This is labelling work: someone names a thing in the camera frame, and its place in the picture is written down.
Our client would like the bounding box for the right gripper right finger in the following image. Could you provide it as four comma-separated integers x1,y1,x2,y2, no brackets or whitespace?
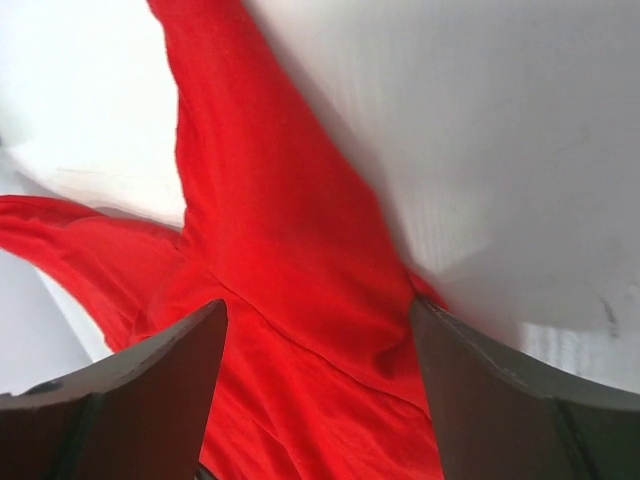
410,297,639,480

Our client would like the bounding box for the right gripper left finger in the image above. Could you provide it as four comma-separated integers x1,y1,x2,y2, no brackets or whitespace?
1,300,228,480

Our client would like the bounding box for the red t shirt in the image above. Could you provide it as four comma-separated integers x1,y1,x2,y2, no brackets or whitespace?
1,1,442,479

